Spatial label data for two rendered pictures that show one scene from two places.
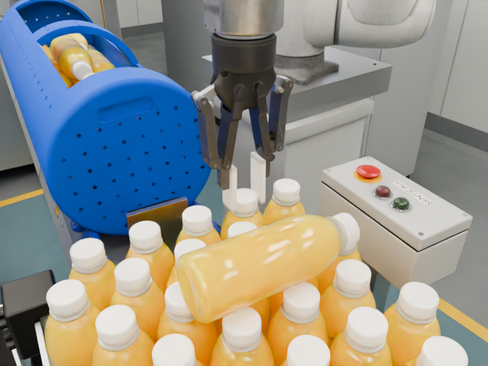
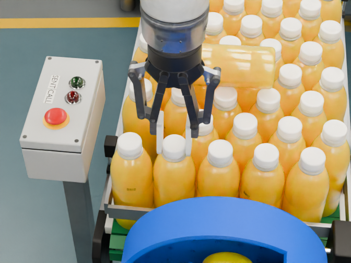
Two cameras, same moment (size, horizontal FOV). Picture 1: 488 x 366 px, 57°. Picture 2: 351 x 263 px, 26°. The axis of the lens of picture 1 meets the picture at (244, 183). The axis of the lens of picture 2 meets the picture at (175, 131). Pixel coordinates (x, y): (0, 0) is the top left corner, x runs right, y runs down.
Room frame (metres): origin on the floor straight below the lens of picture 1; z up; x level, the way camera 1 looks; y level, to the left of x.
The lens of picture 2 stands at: (1.16, 0.46, 2.01)
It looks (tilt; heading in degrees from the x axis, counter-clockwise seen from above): 48 degrees down; 216
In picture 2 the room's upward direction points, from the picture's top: straight up
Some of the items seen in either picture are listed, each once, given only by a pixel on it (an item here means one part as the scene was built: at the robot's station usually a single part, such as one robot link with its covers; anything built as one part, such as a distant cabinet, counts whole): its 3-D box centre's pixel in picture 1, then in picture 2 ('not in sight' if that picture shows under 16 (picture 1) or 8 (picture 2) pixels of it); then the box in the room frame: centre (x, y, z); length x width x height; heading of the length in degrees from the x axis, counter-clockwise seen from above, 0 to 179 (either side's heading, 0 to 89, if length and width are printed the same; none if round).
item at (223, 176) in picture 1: (216, 172); (200, 124); (0.50, 0.04, 1.16); 0.03 x 0.01 x 0.05; 119
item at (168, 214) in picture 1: (159, 234); not in sight; (0.58, 0.14, 0.99); 0.10 x 0.02 x 0.12; 119
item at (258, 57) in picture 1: (243, 70); (174, 60); (0.52, 0.00, 1.28); 0.08 x 0.07 x 0.09; 119
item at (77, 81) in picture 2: (401, 202); (77, 81); (0.51, -0.22, 1.11); 0.02 x 0.02 x 0.01
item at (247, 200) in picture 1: (243, 200); (174, 146); (0.52, 0.00, 1.10); 0.04 x 0.04 x 0.02
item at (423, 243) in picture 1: (385, 218); (65, 117); (0.55, -0.21, 1.05); 0.20 x 0.10 x 0.10; 29
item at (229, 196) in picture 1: (229, 186); (188, 134); (0.51, 0.02, 1.13); 0.03 x 0.01 x 0.07; 29
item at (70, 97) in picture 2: (383, 191); (72, 96); (0.54, -0.20, 1.11); 0.02 x 0.02 x 0.01
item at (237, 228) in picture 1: (243, 235); (200, 121); (0.45, 0.00, 1.09); 0.04 x 0.04 x 0.02
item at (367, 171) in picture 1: (368, 172); (55, 117); (0.59, -0.19, 1.11); 0.04 x 0.04 x 0.01
